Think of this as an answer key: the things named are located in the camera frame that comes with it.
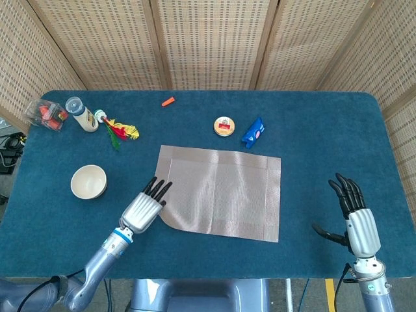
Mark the grey-blue robot torso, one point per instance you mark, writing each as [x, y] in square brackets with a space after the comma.
[195, 299]

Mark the cream squeeze bottle blue cap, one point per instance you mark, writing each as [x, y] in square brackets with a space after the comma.
[85, 118]

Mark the blue felt table cover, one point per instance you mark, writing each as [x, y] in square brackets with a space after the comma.
[308, 156]

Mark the small orange plastic piece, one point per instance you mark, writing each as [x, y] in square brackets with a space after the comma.
[168, 102]

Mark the black table control panel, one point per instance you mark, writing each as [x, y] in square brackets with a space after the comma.
[350, 280]

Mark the colourful feather shuttlecock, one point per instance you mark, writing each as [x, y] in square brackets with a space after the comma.
[122, 130]

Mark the woven bamboo folding screen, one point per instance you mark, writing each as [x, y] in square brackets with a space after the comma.
[211, 42]

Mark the black device on floor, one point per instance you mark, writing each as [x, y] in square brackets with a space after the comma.
[13, 143]

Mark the round gold tin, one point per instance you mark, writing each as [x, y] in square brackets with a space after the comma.
[224, 126]

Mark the white ceramic bowl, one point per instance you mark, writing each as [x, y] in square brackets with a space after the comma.
[87, 182]

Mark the brown woven placemat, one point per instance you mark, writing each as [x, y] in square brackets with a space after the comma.
[227, 195]

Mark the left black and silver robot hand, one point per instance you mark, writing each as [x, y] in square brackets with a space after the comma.
[141, 213]

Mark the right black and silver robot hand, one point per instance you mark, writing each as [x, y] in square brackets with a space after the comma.
[362, 232]

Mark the blue snack packet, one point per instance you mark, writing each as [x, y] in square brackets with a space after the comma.
[253, 133]

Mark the clear bag with orange items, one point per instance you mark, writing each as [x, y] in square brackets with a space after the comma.
[45, 113]

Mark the white table leg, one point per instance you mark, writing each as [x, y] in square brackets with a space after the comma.
[289, 295]

